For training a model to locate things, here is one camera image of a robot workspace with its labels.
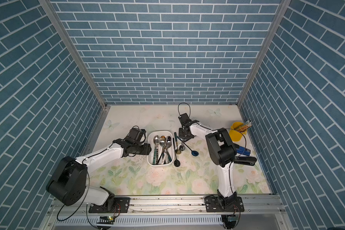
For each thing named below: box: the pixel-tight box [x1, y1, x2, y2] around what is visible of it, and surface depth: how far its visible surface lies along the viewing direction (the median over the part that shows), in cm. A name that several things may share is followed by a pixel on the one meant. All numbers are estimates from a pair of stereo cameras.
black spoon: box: [172, 137, 181, 168], surface depth 90 cm
